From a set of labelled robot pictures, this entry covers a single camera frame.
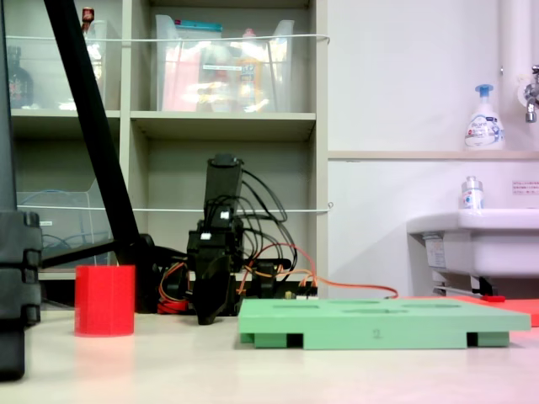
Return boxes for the black tripod leg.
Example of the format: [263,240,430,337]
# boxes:
[0,0,19,212]
[40,0,162,315]

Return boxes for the beige shelf unit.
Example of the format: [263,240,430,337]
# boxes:
[0,0,330,312]

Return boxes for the red printed base part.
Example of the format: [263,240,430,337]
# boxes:
[157,294,189,316]

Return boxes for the long orange wire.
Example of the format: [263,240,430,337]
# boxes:
[235,242,399,300]

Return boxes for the white wall sink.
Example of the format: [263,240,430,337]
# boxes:
[405,207,539,296]

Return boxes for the clear bin with blue cables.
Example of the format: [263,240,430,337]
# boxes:
[16,178,120,271]

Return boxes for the bottle with red cap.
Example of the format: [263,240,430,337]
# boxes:
[80,6,105,82]

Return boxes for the small clear pump bottle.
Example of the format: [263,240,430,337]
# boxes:
[459,175,486,212]

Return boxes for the large clear storage bin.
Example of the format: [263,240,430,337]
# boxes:
[154,14,296,114]

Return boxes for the white cord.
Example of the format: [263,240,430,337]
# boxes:
[16,202,335,215]
[5,34,331,45]

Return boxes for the pink wall notice label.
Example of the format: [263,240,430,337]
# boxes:
[511,179,539,197]

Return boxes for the chrome water faucet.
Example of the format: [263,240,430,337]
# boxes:
[516,64,539,125]

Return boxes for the clear bin with bottles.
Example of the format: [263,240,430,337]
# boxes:
[5,19,109,112]

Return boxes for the dark round glass bottle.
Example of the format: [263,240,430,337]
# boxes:
[6,45,35,110]

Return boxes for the green shape sorter board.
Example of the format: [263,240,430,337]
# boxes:
[237,297,532,351]

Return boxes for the notched black stack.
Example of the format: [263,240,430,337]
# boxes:
[0,210,44,382]

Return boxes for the yellow bottle with pink cap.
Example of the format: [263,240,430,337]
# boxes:
[237,28,265,112]

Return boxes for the black motor wires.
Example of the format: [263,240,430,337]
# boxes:
[204,167,296,273]

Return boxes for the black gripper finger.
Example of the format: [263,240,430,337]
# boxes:
[193,256,234,327]

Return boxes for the white foam soap dispenser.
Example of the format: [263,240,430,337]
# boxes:
[463,83,506,152]

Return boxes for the red octagonal pillar block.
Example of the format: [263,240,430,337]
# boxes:
[74,264,136,338]

